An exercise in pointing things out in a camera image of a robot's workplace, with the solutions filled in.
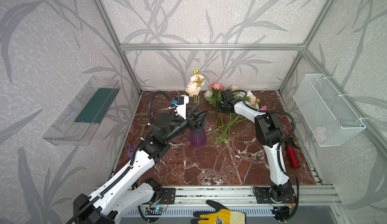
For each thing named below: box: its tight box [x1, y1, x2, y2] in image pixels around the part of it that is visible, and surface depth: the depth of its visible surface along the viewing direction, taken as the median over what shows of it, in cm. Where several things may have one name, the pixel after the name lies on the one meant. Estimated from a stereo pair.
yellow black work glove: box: [190, 199, 246, 224], surface depth 68 cm
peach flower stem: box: [185, 67, 205, 105], surface depth 75 cm
